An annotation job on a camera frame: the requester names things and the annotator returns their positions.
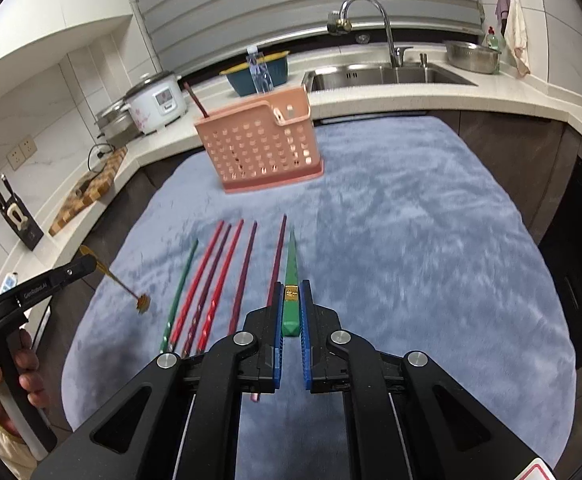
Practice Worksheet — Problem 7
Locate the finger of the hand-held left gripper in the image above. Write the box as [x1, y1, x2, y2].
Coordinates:
[48, 255, 97, 289]

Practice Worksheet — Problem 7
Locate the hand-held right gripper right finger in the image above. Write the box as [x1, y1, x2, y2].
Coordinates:
[298, 279, 562, 480]

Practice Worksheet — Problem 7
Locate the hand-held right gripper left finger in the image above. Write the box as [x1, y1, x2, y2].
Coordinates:
[31, 305, 285, 480]

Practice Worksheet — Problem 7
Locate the gold spoon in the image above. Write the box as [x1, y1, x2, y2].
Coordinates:
[80, 245, 151, 315]

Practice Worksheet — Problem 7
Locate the dark red chopstick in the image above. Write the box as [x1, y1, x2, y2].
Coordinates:
[183, 81, 210, 118]
[252, 214, 288, 403]
[228, 221, 258, 338]

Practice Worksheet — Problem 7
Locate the thick green chopstick gold band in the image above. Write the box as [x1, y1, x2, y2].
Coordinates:
[280, 229, 302, 338]

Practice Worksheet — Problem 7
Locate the dark purple chopstick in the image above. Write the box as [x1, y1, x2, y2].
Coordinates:
[181, 224, 233, 357]

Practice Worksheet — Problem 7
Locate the thin green chopstick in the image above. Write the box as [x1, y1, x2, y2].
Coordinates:
[160, 239, 199, 355]

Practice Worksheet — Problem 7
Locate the pink perforated utensil basket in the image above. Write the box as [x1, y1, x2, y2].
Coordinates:
[193, 86, 325, 195]

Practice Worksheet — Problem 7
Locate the person's left hand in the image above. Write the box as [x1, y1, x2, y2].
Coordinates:
[0, 329, 53, 427]

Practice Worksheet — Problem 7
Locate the black knife block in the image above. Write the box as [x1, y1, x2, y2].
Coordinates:
[0, 172, 44, 252]

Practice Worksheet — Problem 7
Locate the checkered wooden cutting board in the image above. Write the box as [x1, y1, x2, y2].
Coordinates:
[48, 146, 129, 237]

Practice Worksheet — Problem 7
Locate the steel steamer pot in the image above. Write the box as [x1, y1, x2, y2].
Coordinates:
[94, 100, 139, 147]

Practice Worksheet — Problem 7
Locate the blue plush mat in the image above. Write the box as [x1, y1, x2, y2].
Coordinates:
[61, 115, 578, 468]

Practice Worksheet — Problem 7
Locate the white rice cooker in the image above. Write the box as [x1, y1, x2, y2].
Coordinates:
[124, 71, 188, 136]

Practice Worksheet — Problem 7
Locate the clear water bottle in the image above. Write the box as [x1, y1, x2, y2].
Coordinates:
[246, 46, 274, 95]

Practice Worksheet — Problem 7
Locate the stainless steel sink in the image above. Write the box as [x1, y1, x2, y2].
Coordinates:
[301, 62, 478, 93]

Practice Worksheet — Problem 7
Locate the grey striped window blind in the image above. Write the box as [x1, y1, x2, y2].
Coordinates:
[118, 0, 486, 81]

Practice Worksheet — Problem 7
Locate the chrome faucet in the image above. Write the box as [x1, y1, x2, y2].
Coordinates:
[327, 0, 414, 68]

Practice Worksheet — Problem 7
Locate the stainless steel bowl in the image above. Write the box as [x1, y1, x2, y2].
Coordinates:
[443, 40, 502, 75]

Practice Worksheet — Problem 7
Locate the cream hanging towel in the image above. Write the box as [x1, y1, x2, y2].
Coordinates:
[503, 0, 532, 78]

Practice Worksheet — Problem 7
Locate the purple hanging cloth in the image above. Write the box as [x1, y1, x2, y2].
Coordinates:
[495, 0, 512, 36]

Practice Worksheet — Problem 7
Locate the black power cable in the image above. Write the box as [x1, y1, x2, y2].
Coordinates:
[88, 142, 117, 173]

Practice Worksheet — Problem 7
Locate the white wall cabinet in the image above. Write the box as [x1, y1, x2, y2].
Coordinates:
[0, 0, 134, 81]

